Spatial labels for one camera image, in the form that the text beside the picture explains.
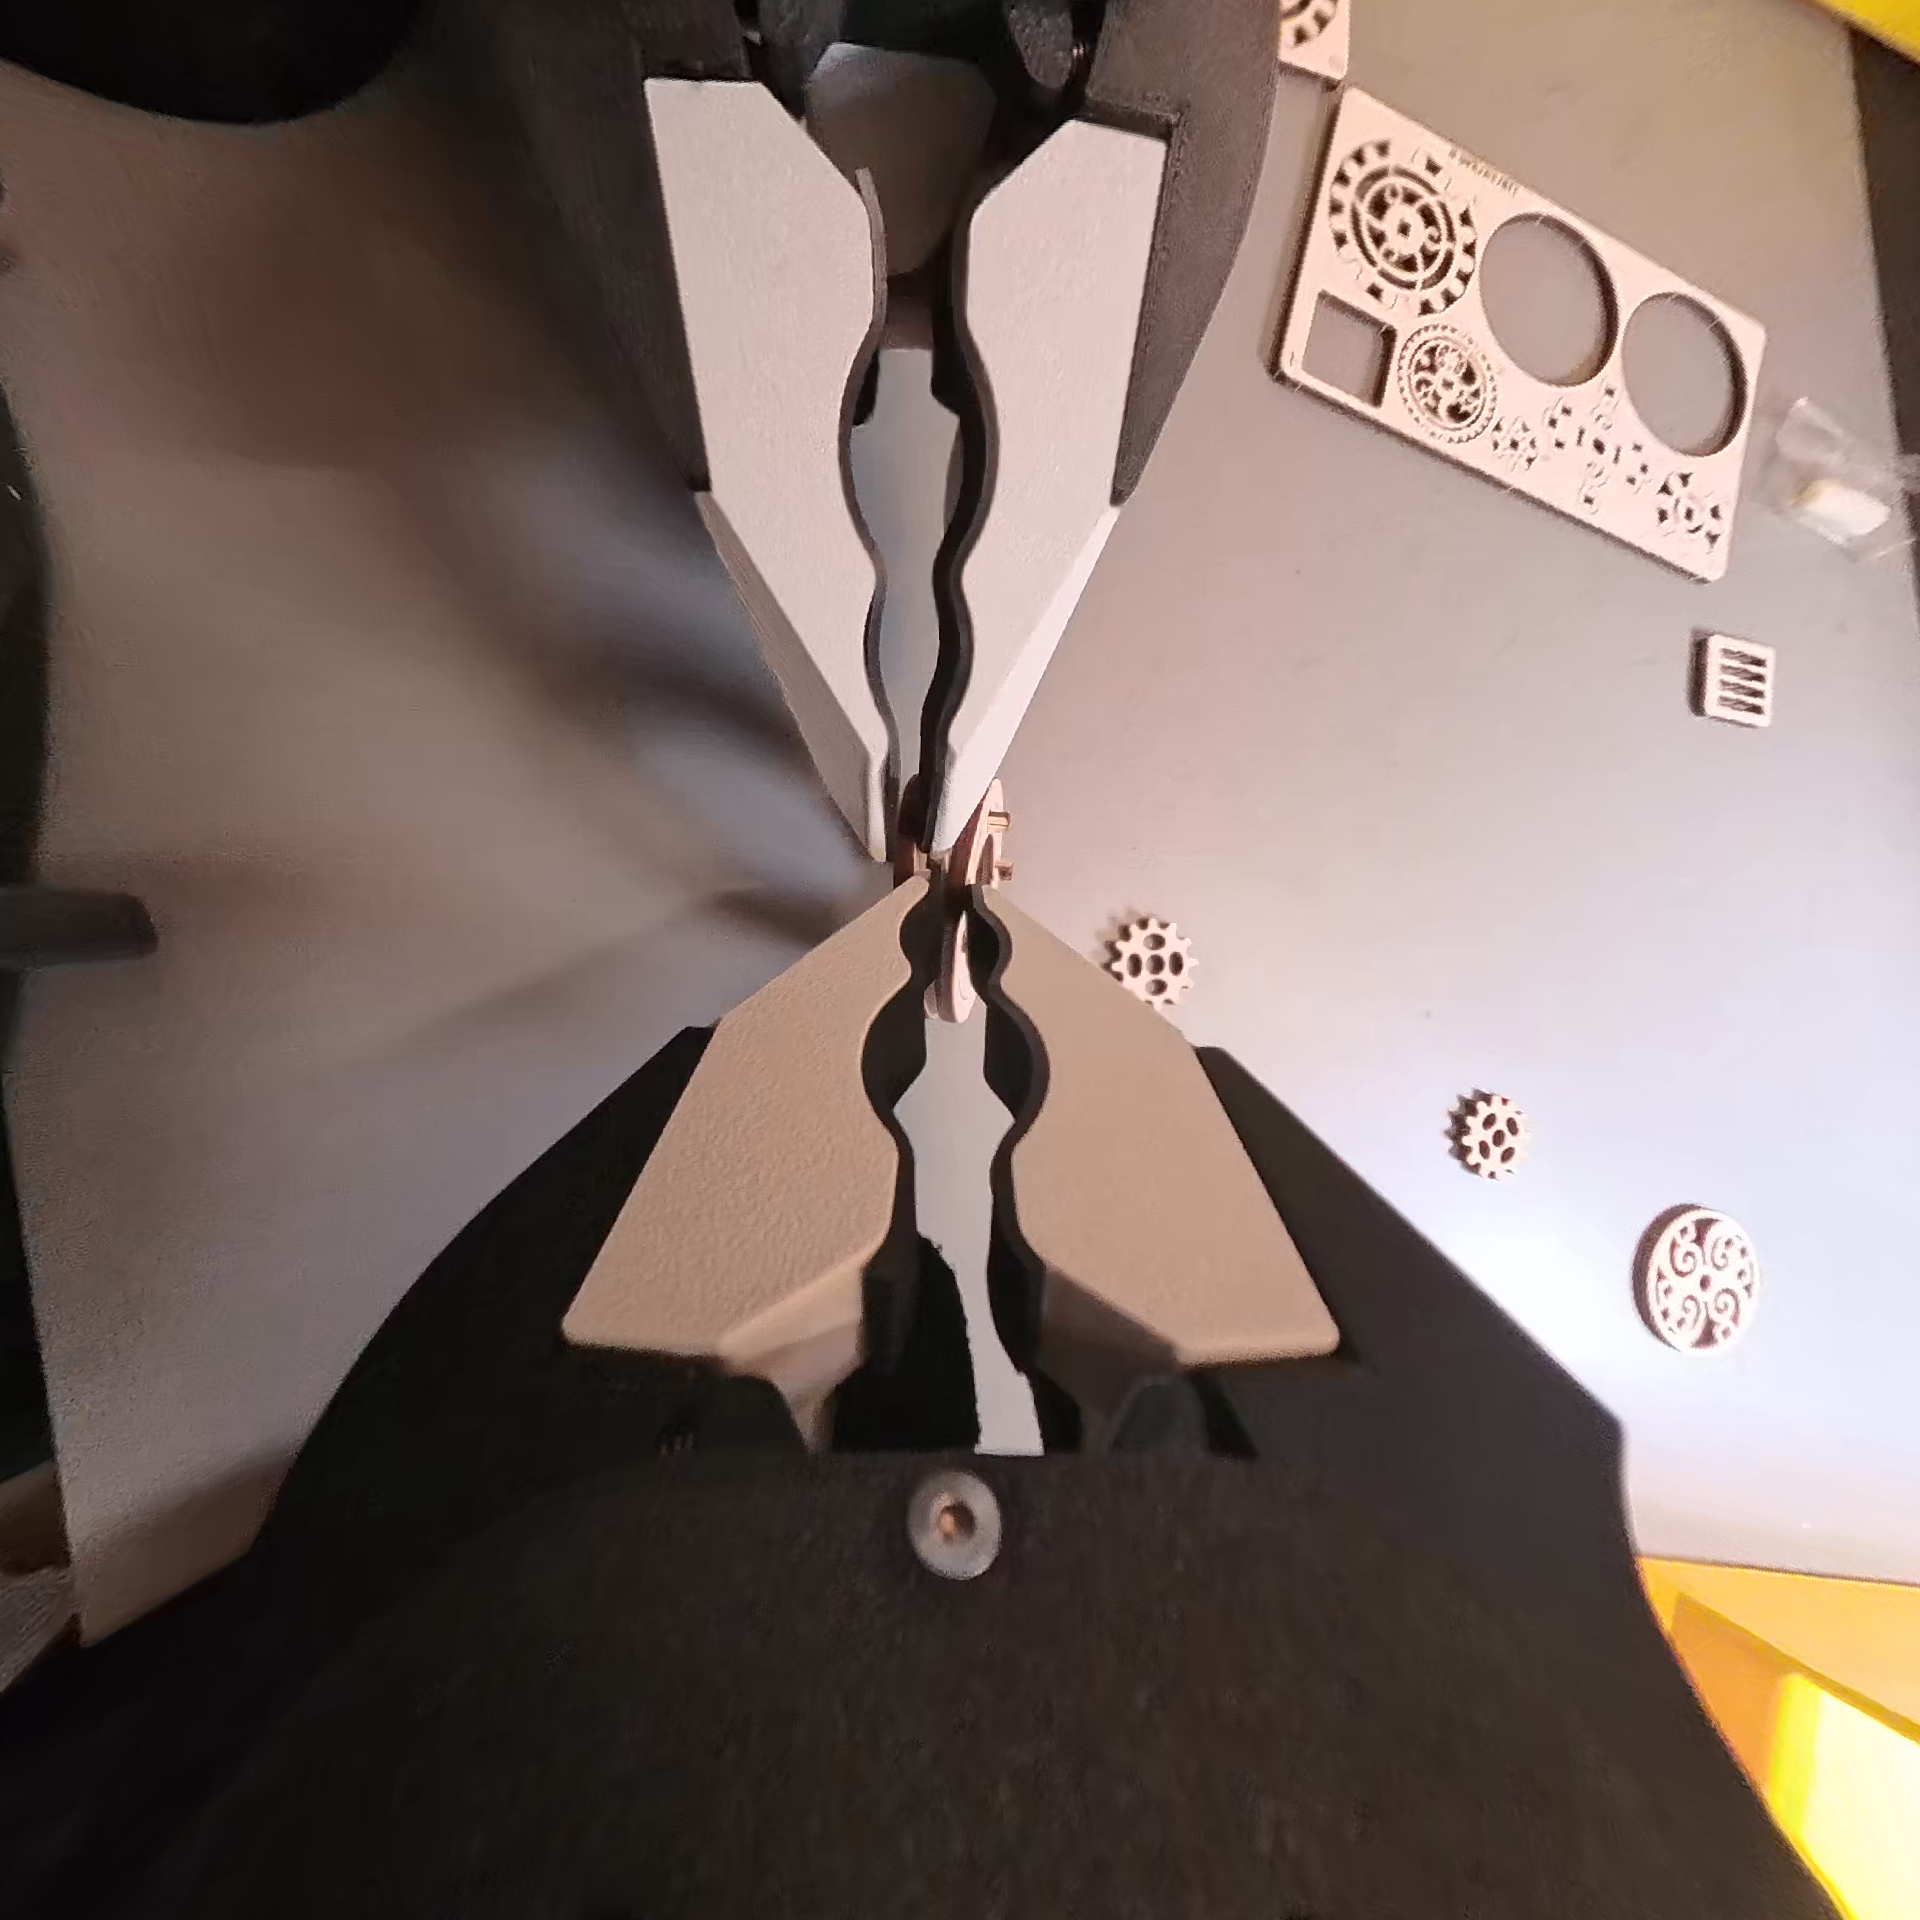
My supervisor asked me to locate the small wooden gear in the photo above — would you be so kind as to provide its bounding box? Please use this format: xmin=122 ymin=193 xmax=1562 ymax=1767
xmin=1446 ymin=1092 xmax=1533 ymax=1184
xmin=1107 ymin=912 xmax=1203 ymax=1011

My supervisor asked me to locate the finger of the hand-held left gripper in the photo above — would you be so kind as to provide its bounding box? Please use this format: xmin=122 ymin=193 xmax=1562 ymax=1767
xmin=915 ymin=120 xmax=1172 ymax=858
xmin=645 ymin=79 xmax=906 ymax=866

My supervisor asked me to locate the person's left forearm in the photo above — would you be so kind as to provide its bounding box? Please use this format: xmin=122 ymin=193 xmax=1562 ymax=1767
xmin=0 ymin=0 xmax=527 ymax=127

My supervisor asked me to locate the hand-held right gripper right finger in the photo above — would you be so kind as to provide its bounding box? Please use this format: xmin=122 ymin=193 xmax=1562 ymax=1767
xmin=959 ymin=882 xmax=1340 ymax=1455

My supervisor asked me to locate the clear plastic parts bag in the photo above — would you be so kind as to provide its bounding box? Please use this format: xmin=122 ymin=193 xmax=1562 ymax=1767
xmin=1769 ymin=393 xmax=1915 ymax=561

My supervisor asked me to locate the small slotted wooden piece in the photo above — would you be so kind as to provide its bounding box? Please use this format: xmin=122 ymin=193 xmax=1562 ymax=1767
xmin=1691 ymin=632 xmax=1781 ymax=731

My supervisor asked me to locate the swirl-cut wooden disc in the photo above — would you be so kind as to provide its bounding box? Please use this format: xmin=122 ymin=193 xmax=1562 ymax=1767
xmin=1635 ymin=1205 xmax=1761 ymax=1355

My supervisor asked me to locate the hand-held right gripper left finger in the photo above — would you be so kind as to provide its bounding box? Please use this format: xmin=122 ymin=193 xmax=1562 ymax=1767
xmin=559 ymin=882 xmax=939 ymax=1455

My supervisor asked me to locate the wooden ring base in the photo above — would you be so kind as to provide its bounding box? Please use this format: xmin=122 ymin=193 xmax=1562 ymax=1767
xmin=892 ymin=779 xmax=1020 ymax=1027

